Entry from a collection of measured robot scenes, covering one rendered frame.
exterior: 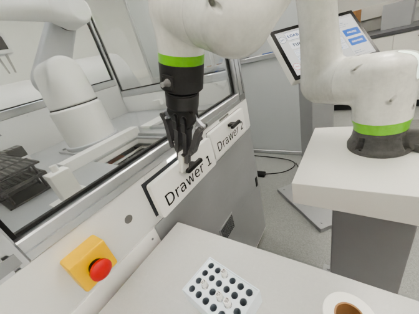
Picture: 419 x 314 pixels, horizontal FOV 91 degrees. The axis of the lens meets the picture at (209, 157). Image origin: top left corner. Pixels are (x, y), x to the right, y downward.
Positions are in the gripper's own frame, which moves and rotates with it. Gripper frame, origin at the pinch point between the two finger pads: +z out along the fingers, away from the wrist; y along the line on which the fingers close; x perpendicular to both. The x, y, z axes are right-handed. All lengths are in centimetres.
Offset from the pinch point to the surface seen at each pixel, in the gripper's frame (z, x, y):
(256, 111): 58, 170, -31
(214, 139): 5.4, 22.2, -2.3
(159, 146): -2.8, -1.6, -7.2
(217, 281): 7.5, -19.0, 22.4
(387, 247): 20, 22, 60
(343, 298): -0.4, -13.4, 41.2
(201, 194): 20.6, 8.6, 1.3
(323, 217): 76, 81, 55
